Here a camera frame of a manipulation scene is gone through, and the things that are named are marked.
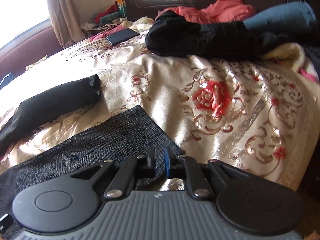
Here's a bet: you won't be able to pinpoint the pink crumpled garment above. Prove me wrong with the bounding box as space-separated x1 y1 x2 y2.
155 0 257 24

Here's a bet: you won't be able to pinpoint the cluttered bedside items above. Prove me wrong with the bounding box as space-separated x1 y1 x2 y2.
80 0 127 32

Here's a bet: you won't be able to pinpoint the cream fleece blanket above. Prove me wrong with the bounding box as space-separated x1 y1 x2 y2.
261 43 319 83

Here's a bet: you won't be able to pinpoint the maroon window seat cushion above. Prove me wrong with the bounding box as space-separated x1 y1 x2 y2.
1 19 62 78

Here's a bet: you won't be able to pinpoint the black smartphone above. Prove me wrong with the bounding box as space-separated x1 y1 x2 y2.
106 28 139 46

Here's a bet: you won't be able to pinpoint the dark grey checked pants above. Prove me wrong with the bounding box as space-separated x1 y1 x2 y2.
0 104 186 238

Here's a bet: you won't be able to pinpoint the blue pillow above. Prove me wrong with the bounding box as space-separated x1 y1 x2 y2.
244 1 318 33

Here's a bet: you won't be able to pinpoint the black clothes pile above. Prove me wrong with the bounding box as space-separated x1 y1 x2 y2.
145 10 276 61

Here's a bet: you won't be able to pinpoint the black folded garment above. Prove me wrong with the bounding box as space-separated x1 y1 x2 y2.
1 74 101 157

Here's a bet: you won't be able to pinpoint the beige curtain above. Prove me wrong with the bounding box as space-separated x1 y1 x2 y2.
47 0 85 49

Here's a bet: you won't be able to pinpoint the floral satin bedspread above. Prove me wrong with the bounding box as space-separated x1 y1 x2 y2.
0 17 320 193

